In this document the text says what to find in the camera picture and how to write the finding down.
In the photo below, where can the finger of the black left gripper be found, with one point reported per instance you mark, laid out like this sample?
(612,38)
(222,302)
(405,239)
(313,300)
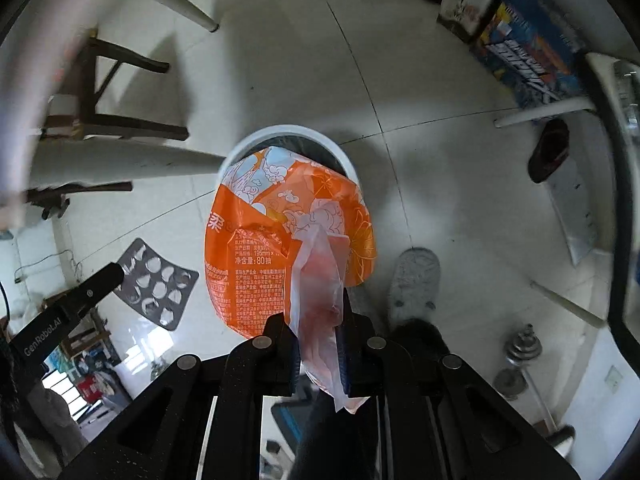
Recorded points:
(37,340)

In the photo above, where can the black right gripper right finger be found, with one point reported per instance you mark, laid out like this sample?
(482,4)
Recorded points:
(437,418)

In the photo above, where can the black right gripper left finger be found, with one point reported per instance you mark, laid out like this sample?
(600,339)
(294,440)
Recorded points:
(200,419)

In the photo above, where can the pink translucent plastic bag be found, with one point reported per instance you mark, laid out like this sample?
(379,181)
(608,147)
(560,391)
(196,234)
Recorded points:
(317,286)

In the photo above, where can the orange snack bag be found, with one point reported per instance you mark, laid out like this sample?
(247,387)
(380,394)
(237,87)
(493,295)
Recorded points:
(264,207)

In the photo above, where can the white round trash bin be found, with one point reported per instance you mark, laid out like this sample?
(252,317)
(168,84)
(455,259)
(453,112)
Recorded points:
(345,159)

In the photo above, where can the grey fuzzy right slipper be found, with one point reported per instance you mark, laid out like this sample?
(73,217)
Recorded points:
(414,287)

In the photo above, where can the grey egg tray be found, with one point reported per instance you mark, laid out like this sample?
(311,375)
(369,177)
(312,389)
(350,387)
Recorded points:
(153,286)

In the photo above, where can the dark wooden chair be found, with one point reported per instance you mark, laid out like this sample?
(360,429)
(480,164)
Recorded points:
(110,90)

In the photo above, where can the black slipper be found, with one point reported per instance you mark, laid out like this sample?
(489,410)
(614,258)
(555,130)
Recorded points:
(550,152)

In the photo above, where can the blue printed carton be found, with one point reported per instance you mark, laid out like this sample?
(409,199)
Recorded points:
(529,46)

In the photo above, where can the white black calligraphy box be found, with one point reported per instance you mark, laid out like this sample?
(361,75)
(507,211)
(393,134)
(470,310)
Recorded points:
(466,19)

